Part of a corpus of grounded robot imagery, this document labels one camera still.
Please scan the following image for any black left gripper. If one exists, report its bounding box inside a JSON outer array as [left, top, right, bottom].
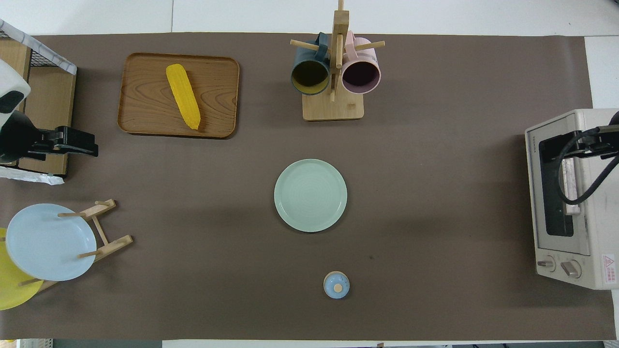
[[30, 126, 99, 160]]

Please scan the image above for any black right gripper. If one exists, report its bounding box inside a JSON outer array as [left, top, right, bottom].
[[575, 125, 619, 159]]

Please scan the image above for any glass toaster oven door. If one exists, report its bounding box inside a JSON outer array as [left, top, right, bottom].
[[525, 118, 593, 257]]

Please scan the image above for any yellow corn cob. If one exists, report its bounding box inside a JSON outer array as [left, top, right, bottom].
[[166, 64, 201, 131]]

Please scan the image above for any mint green plate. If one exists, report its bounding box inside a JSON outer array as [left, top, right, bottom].
[[274, 159, 348, 233]]

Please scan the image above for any beige toaster oven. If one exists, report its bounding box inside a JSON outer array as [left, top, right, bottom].
[[525, 109, 619, 290]]

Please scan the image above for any wooden shelf unit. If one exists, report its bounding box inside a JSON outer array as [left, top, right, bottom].
[[0, 38, 77, 175]]

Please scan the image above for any brown wooden tray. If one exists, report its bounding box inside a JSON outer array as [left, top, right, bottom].
[[118, 52, 240, 140]]

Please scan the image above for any white checked cloth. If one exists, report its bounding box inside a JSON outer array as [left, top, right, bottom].
[[0, 19, 78, 186]]

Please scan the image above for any light blue plate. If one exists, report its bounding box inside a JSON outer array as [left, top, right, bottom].
[[6, 203, 97, 282]]

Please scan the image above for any wooden plate rack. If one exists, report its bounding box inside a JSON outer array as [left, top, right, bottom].
[[19, 199, 133, 293]]

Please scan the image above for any yellow plate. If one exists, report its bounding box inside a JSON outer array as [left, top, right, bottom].
[[0, 227, 44, 311]]

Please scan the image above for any brown table mat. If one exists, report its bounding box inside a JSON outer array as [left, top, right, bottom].
[[0, 33, 618, 340]]

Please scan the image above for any dark blue mug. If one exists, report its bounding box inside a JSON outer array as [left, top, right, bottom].
[[291, 33, 331, 96]]

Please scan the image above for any pink mug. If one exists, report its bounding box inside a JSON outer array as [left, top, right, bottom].
[[341, 31, 382, 95]]

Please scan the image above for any wooden mug tree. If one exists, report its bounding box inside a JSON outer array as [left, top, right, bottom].
[[290, 0, 386, 121]]

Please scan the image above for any small blue call bell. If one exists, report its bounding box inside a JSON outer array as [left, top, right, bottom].
[[323, 271, 350, 299]]

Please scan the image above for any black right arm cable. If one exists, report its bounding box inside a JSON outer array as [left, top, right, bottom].
[[558, 127, 619, 205]]

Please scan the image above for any black wire basket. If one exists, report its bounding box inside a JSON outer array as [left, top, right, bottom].
[[0, 29, 61, 71]]

